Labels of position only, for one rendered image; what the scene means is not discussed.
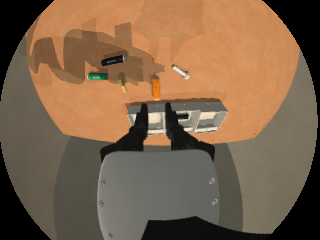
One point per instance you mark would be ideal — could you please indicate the black battery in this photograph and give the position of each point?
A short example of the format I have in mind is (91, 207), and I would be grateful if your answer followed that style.
(183, 116)
(114, 60)

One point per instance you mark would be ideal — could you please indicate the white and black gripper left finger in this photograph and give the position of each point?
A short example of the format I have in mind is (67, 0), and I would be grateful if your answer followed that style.
(133, 140)

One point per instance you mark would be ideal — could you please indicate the green aa battery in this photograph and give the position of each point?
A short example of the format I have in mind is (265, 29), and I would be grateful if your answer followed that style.
(97, 76)

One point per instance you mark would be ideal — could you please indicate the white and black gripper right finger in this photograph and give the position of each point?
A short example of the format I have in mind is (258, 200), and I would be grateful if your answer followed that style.
(180, 138)

